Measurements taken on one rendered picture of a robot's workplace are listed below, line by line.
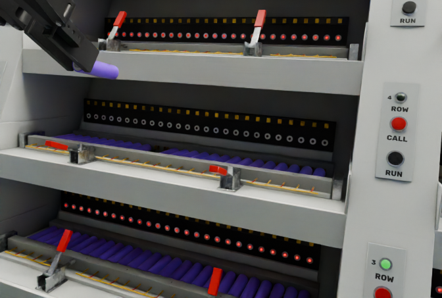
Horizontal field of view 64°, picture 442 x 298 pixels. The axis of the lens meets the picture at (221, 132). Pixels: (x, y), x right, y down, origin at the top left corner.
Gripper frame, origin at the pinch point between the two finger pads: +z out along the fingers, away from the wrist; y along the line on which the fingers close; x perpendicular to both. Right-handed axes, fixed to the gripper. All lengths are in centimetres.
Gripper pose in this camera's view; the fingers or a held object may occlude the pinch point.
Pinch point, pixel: (64, 42)
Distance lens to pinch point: 42.7
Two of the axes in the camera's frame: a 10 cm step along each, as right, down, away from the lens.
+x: -2.4, 9.1, -3.4
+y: -9.3, -1.2, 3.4
